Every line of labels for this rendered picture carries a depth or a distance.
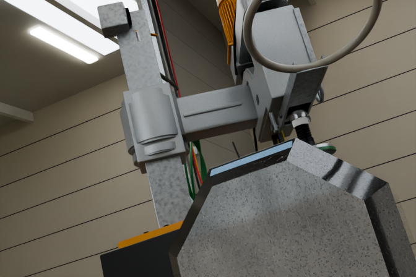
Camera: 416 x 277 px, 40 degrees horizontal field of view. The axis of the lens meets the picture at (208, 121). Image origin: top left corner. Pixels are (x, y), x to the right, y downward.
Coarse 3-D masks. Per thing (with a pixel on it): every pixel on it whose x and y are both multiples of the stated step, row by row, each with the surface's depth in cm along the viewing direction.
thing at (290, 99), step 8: (296, 64) 210; (304, 72) 210; (312, 72) 212; (320, 72) 214; (288, 80) 225; (296, 80) 215; (304, 80) 218; (312, 80) 220; (320, 80) 222; (288, 88) 229; (296, 88) 224; (304, 88) 226; (312, 88) 228; (288, 96) 232; (296, 96) 232; (304, 96) 235; (312, 96) 237; (288, 104) 239; (296, 104) 242; (312, 104) 246; (280, 112) 257; (280, 120) 262; (272, 128) 270; (280, 128) 267
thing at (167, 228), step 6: (180, 222) 270; (162, 228) 274; (168, 228) 272; (174, 228) 271; (144, 234) 278; (150, 234) 276; (156, 234) 275; (126, 240) 282; (132, 240) 280; (138, 240) 279; (144, 240) 277; (120, 246) 283
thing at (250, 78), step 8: (248, 72) 301; (248, 80) 304; (256, 80) 278; (256, 88) 284; (256, 96) 290; (256, 104) 297; (264, 104) 272; (264, 112) 277; (272, 112) 271; (264, 120) 289; (272, 120) 270; (288, 120) 296; (256, 128) 317; (264, 128) 299; (288, 128) 311; (256, 136) 325; (264, 136) 314; (272, 136) 316
